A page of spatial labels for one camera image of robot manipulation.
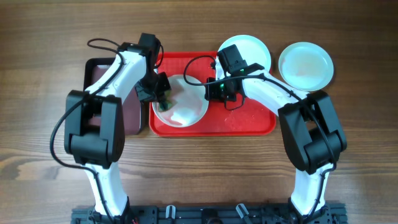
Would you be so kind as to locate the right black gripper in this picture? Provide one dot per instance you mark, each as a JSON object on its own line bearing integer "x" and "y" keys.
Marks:
{"x": 214, "y": 94}

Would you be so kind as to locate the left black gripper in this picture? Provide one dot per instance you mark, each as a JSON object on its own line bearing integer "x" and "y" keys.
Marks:
{"x": 147, "y": 96}

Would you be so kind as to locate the green yellow sponge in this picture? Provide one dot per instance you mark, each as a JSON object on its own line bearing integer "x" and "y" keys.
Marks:
{"x": 164, "y": 104}

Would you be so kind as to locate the white stained plate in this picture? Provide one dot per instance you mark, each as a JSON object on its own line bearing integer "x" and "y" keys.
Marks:
{"x": 187, "y": 104}

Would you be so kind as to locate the light blue plate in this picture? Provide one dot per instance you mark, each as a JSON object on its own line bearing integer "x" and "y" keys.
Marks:
{"x": 252, "y": 50}
{"x": 306, "y": 66}

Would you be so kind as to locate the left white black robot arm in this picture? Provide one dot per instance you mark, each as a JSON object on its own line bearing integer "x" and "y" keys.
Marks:
{"x": 94, "y": 124}

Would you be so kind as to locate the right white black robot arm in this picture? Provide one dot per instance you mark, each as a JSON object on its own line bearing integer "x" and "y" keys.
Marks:
{"x": 311, "y": 131}

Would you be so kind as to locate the red plastic tray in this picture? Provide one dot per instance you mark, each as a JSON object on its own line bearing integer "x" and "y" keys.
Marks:
{"x": 252, "y": 119}

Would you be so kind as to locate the black tray brown inside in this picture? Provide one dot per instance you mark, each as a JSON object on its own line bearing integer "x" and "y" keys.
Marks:
{"x": 134, "y": 112}

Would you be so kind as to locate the light blue plate top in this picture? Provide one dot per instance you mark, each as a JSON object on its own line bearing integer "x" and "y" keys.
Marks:
{"x": 252, "y": 50}

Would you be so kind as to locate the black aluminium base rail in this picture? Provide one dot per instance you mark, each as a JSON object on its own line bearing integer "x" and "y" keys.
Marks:
{"x": 270, "y": 213}

